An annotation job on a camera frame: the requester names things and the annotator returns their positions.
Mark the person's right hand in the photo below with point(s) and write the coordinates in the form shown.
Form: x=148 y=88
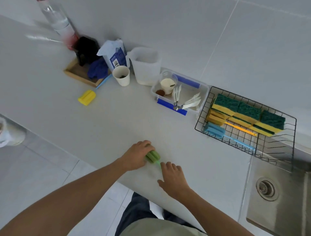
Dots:
x=175 y=182

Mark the person's left hand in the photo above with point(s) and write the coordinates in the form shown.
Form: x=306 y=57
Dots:
x=134 y=156

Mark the person's right thumb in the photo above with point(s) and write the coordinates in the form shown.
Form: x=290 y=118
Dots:
x=161 y=182

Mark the person's right middle finger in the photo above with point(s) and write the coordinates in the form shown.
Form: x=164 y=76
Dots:
x=168 y=166

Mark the person's left fingers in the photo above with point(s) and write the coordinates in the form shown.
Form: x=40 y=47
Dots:
x=144 y=145

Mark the person's right little finger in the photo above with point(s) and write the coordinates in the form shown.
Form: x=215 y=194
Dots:
x=179 y=169

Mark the green sponge brush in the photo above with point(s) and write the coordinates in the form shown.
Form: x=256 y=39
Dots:
x=153 y=156

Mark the person's right forearm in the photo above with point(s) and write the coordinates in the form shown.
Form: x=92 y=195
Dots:
x=211 y=216

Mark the person's left forearm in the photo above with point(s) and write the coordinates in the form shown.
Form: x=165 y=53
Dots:
x=73 y=194

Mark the person's dark trousers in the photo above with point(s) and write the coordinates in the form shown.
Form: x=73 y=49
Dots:
x=136 y=209

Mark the person's pale green shirt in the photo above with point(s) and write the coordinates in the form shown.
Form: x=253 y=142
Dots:
x=160 y=228

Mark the small brown lid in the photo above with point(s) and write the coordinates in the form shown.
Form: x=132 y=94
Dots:
x=160 y=92

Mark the bunch of white plastic utensils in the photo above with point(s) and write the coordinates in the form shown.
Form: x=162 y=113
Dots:
x=192 y=101

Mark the clear glass with white liquid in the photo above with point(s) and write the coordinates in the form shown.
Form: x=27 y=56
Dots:
x=168 y=84

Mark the clear container with blue clips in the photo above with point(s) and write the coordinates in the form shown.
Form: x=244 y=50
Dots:
x=189 y=91

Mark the white paper cup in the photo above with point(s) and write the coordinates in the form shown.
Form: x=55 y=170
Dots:
x=121 y=76

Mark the translucent measuring jug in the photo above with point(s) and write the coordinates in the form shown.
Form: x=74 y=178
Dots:
x=145 y=66

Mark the green and yellow sponge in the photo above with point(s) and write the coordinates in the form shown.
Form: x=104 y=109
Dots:
x=272 y=121
x=227 y=103
x=247 y=112

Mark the blue cloth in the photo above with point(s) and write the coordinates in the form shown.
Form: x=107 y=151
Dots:
x=98 y=69

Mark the sink drain strainer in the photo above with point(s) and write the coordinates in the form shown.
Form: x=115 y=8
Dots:
x=267 y=189

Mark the white and blue bag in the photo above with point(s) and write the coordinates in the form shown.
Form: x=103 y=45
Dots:
x=114 y=54

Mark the wooden tray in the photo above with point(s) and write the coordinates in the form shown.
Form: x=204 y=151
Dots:
x=77 y=73

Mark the black holder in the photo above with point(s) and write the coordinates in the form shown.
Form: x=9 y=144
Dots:
x=87 y=49

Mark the steel sink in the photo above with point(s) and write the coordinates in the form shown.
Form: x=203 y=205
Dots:
x=286 y=206

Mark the white waste bin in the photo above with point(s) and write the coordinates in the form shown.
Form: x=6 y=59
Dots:
x=9 y=133

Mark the clear bottle with red label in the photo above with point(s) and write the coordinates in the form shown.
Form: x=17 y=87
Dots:
x=58 y=21

